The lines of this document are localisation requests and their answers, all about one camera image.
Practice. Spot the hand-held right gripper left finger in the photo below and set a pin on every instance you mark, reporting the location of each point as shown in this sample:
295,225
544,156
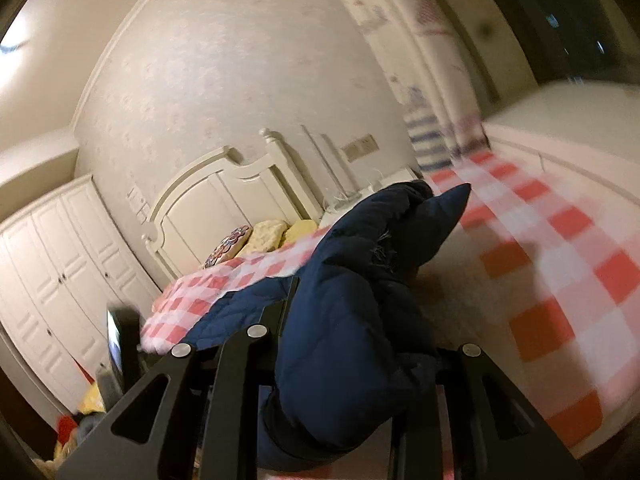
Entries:
272,320

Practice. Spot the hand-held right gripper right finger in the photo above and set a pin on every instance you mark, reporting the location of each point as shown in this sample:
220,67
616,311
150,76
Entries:
465,370

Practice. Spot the navy quilted jacket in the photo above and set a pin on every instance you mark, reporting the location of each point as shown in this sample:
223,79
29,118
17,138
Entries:
340,320

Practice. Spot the pile of plush toys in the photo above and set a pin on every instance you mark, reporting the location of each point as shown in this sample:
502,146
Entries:
92,402

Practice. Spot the pale yellow pillow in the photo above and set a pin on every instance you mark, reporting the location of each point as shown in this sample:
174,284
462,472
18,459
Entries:
265,235
300,230

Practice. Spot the floral patterned pillow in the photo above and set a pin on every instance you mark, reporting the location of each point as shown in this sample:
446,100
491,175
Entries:
230,245

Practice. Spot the white panelled wardrobe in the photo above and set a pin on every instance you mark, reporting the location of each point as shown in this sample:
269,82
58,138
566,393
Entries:
55,270

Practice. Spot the cream wooden headboard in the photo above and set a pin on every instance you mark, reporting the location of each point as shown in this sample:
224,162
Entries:
200,215

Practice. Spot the white nightstand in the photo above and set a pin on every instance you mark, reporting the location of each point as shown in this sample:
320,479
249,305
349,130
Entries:
350,200

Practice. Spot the red checkered bed sheet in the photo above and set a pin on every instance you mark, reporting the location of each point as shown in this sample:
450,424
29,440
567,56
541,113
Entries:
575,270

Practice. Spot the blue striped hanging cloth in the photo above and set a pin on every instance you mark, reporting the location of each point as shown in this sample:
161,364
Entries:
425,135

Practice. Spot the white bed cover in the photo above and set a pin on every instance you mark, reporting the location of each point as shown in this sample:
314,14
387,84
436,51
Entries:
575,130

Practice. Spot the cream printed curtain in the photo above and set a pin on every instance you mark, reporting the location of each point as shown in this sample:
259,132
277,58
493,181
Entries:
400,20

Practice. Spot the dark window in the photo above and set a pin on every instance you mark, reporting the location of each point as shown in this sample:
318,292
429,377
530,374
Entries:
550,10

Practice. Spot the white wall switches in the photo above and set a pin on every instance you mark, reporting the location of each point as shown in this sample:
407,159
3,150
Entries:
139,204

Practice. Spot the brown wall switch plate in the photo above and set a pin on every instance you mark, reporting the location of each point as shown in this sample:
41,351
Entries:
359,147

